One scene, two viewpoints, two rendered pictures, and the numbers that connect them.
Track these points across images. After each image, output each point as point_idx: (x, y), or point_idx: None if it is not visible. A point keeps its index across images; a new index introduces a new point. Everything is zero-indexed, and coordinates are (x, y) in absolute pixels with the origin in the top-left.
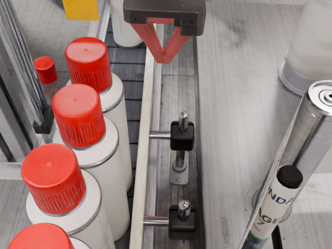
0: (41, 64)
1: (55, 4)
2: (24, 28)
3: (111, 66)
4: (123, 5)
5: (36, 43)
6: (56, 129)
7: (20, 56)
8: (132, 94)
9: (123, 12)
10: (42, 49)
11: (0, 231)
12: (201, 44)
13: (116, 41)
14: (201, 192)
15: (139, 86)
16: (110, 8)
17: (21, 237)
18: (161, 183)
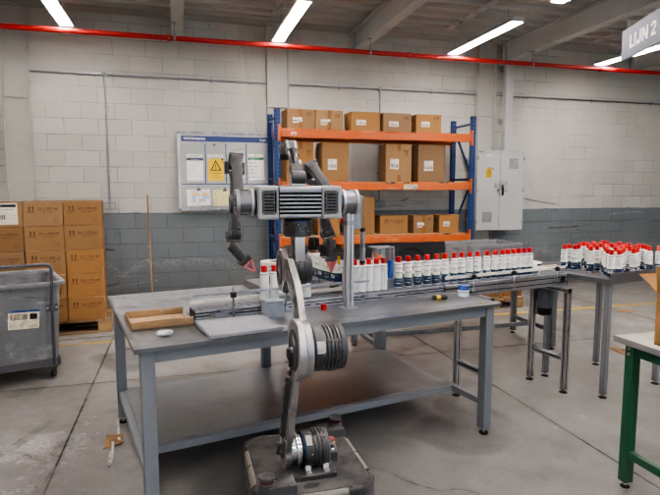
0: (324, 303)
1: (292, 314)
2: (308, 314)
3: (318, 297)
4: (340, 256)
5: (312, 312)
6: (355, 267)
7: (320, 312)
8: (324, 295)
9: (340, 257)
10: (314, 311)
11: (364, 304)
12: None
13: (310, 296)
14: (339, 292)
15: (321, 295)
16: (309, 287)
17: (368, 258)
18: None
